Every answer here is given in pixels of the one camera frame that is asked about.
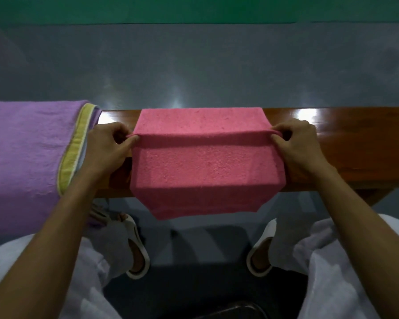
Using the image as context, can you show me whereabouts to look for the person's right hand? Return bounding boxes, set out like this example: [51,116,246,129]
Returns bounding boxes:
[269,118,331,188]

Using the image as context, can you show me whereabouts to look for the person's left hand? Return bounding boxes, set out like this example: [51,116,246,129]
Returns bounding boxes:
[81,122,141,187]

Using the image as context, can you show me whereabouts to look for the pink towel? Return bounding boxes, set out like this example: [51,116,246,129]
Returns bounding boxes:
[125,107,288,220]

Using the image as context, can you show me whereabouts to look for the person's right forearm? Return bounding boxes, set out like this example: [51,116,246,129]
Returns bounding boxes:
[305,164,399,319]

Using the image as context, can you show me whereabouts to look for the person's left forearm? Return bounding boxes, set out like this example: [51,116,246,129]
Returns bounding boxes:
[0,169,111,319]

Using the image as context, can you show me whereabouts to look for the white slipper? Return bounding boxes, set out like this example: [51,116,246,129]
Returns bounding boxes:
[246,218,278,278]
[119,214,151,280]

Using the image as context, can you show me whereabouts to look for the purple towel with yellow trim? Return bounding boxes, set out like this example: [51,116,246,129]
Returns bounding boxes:
[0,100,102,237]

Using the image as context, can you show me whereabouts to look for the white trousers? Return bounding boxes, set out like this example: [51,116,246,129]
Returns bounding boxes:
[0,211,399,319]

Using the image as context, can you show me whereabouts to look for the black chair with metal frame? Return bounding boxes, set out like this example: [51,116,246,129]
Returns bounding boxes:
[192,300,270,319]

